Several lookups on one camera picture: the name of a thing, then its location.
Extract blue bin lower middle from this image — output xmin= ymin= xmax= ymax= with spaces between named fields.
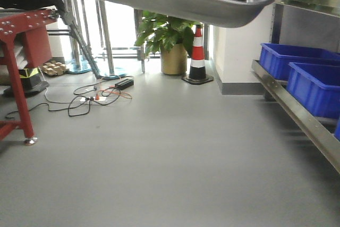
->
xmin=259 ymin=43 xmax=339 ymax=81

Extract red metal frame stand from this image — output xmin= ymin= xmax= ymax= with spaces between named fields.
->
xmin=1 ymin=9 xmax=58 ymax=146

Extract gold plant pot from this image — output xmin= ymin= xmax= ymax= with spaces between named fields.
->
xmin=160 ymin=43 xmax=188 ymax=75

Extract red white traffic cone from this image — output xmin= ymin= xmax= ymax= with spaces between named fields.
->
xmin=182 ymin=24 xmax=214 ymax=85

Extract metal stair railing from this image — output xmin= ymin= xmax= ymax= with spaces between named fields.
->
xmin=57 ymin=0 xmax=149 ymax=79

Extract wooden pallet pieces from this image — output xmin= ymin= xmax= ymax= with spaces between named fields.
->
xmin=40 ymin=61 xmax=69 ymax=77

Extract yellow black striped block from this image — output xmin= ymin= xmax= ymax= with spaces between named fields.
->
xmin=19 ymin=68 xmax=49 ymax=95

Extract stainless steel shelf front rail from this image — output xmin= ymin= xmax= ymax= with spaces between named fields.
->
xmin=251 ymin=60 xmax=339 ymax=172

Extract white power strip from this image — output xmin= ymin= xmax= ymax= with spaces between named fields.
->
xmin=80 ymin=96 xmax=107 ymax=103

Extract green potted plant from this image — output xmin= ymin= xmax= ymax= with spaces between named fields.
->
xmin=134 ymin=10 xmax=202 ymax=56

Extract blue bin lower right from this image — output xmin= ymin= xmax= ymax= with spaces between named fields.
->
xmin=286 ymin=62 xmax=339 ymax=119

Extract blue bin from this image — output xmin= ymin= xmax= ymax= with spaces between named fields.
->
xmin=286 ymin=62 xmax=339 ymax=119
xmin=259 ymin=43 xmax=339 ymax=81

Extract black floor cable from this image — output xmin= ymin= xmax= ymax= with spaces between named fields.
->
xmin=5 ymin=77 xmax=128 ymax=119

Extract black power adapter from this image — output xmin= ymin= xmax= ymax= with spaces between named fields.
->
xmin=114 ymin=78 xmax=134 ymax=90

